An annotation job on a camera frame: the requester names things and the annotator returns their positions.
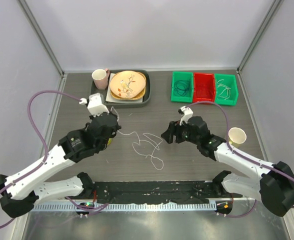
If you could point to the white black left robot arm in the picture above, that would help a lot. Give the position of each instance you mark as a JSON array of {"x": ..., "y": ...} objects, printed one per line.
[{"x": 29, "y": 187}]

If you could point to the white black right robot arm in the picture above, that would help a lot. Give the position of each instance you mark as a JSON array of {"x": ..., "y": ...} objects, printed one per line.
[{"x": 269, "y": 183}]

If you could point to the pink mug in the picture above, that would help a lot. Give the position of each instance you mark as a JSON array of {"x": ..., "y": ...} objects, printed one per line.
[{"x": 100, "y": 78}]

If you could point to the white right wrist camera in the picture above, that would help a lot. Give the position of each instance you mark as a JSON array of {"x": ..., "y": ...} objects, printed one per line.
[{"x": 186, "y": 113}]

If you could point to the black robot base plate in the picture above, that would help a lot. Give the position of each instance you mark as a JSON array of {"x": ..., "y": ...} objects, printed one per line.
[{"x": 157, "y": 192}]

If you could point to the left green bin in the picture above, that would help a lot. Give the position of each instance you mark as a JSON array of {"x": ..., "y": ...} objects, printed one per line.
[{"x": 182, "y": 87}]

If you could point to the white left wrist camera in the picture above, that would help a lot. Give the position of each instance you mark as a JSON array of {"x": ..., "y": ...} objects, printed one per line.
[{"x": 95, "y": 105}]

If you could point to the slotted cable duct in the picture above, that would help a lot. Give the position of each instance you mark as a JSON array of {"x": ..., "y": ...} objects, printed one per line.
[{"x": 66, "y": 206}]

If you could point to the green bin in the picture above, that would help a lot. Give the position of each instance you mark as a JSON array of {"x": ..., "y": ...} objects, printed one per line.
[
  {"x": 182, "y": 87},
  {"x": 226, "y": 89}
]

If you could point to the red bin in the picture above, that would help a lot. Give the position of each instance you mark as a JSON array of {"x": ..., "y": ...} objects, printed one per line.
[{"x": 204, "y": 87}]

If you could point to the orange bird pattern plate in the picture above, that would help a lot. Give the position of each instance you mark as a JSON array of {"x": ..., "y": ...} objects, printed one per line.
[{"x": 128, "y": 83}]

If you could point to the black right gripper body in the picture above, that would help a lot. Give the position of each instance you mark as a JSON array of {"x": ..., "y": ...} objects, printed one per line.
[{"x": 183, "y": 134}]

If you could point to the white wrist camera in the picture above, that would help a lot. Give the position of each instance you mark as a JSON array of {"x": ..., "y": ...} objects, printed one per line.
[
  {"x": 95, "y": 105},
  {"x": 186, "y": 113}
]

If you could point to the white square plate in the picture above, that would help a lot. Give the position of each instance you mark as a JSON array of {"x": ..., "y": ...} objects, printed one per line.
[{"x": 109, "y": 92}]

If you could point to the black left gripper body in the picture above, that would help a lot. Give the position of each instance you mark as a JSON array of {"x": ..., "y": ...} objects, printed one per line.
[{"x": 103, "y": 145}]

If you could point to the right green bin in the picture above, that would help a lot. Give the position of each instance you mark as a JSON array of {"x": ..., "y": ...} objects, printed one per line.
[{"x": 226, "y": 89}]

